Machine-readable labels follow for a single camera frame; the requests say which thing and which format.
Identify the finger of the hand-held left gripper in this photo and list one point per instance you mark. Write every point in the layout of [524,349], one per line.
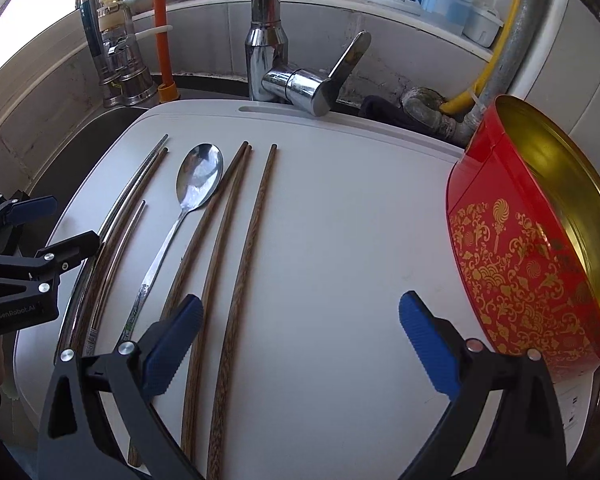
[72,247]
[32,207]

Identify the orange pipe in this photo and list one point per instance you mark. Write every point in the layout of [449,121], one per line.
[164,50]

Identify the brown wooden chopstick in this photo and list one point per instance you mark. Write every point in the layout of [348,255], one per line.
[222,230]
[161,156]
[216,200]
[238,300]

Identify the white plastic board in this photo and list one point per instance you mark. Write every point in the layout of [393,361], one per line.
[330,240]

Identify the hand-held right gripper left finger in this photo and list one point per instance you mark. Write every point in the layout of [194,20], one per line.
[172,350]

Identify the chrome water filter tap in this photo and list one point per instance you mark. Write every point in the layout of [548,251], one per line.
[130,80]

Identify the chrome kitchen faucet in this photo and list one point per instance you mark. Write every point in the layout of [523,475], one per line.
[265,50]

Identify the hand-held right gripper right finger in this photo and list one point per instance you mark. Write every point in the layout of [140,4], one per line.
[430,345]

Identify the stainless steel sink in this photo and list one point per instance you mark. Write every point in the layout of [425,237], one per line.
[80,145]

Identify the red and gold round tin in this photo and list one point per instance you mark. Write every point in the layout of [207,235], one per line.
[505,260]

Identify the metal spoon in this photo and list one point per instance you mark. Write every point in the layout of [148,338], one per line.
[200,175]

